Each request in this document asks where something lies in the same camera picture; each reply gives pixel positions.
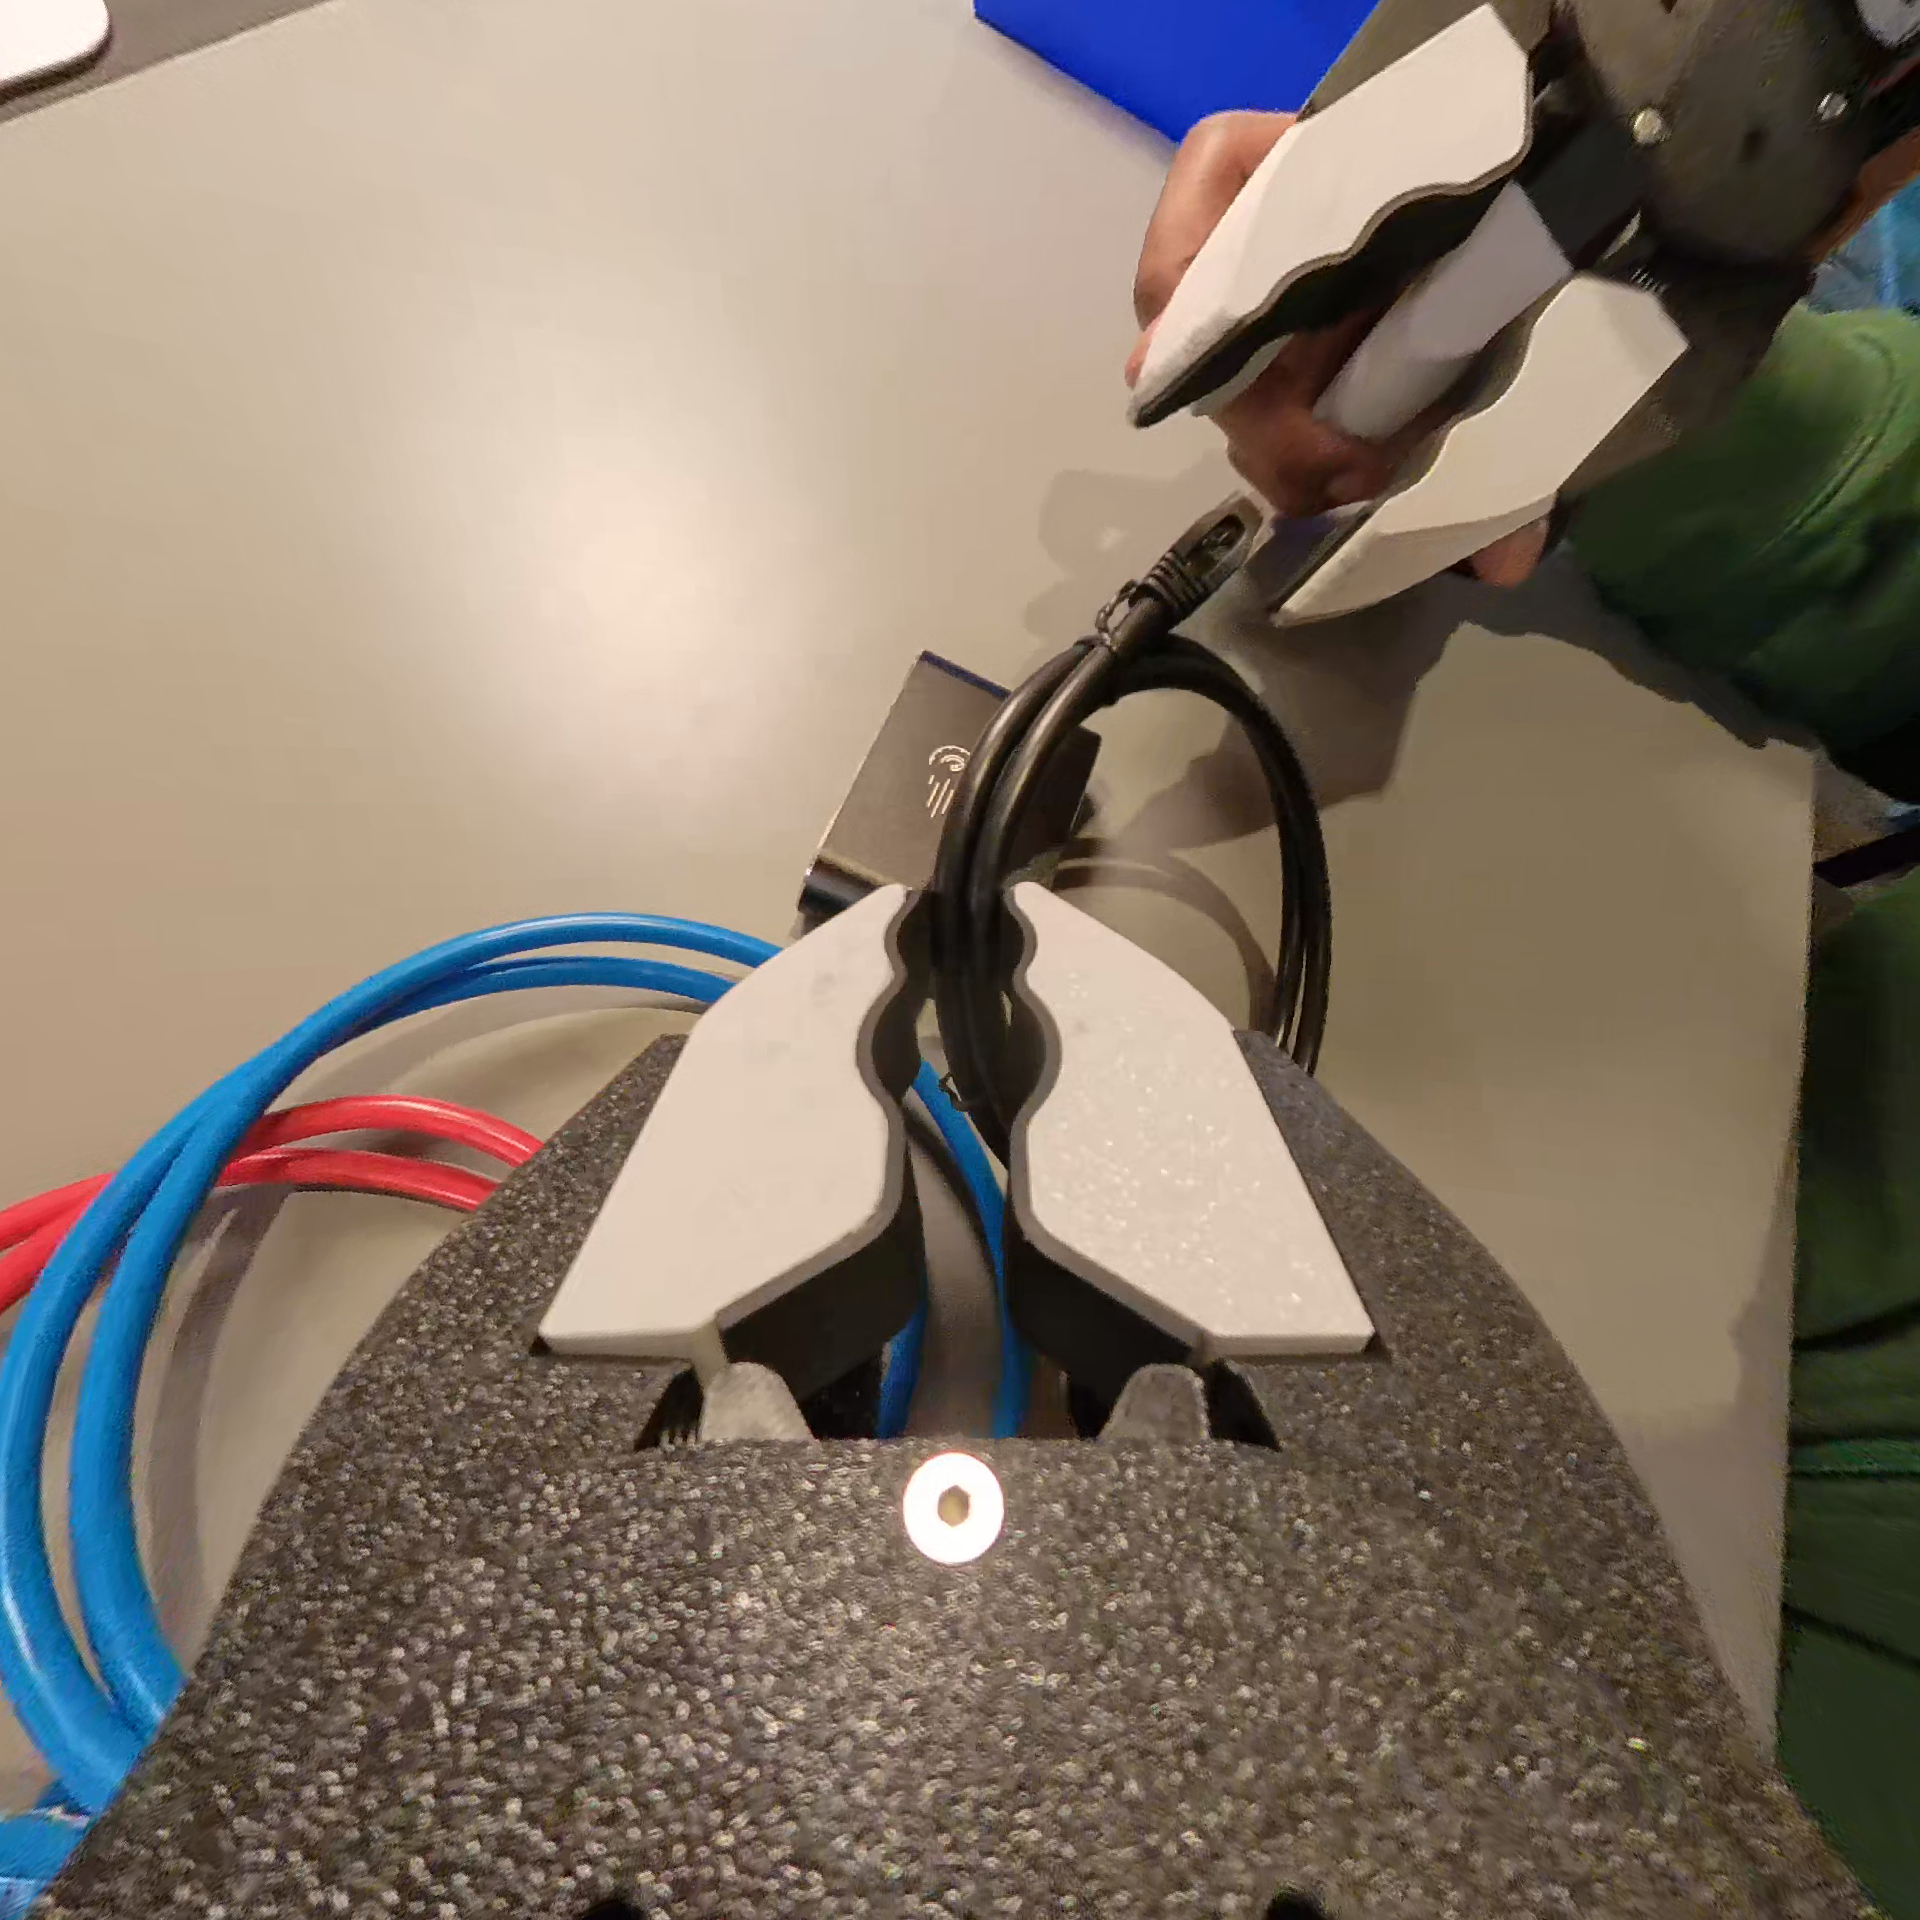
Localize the white object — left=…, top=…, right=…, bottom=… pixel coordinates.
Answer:
left=0, top=0, right=116, bottom=104

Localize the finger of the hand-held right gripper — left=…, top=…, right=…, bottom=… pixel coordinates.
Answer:
left=1264, top=277, right=1692, bottom=634
left=1126, top=0, right=1549, bottom=434

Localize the person's right hand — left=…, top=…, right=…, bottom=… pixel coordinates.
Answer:
left=1127, top=113, right=1549, bottom=590

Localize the blue sheet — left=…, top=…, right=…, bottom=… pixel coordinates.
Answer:
left=971, top=0, right=1389, bottom=146

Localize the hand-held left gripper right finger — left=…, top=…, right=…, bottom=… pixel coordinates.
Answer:
left=998, top=884, right=1377, bottom=1394

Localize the blue ethernet cable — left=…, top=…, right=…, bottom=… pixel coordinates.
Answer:
left=0, top=916, right=1037, bottom=1893

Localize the black ethernet cable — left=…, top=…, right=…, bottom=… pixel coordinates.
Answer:
left=930, top=496, right=1335, bottom=1157

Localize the red ethernet cable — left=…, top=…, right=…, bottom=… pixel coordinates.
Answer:
left=0, top=1095, right=544, bottom=1314

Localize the dark grey port adapter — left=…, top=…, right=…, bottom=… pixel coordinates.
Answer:
left=795, top=649, right=1108, bottom=938

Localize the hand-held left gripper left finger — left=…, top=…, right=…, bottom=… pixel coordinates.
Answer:
left=532, top=884, right=933, bottom=1399

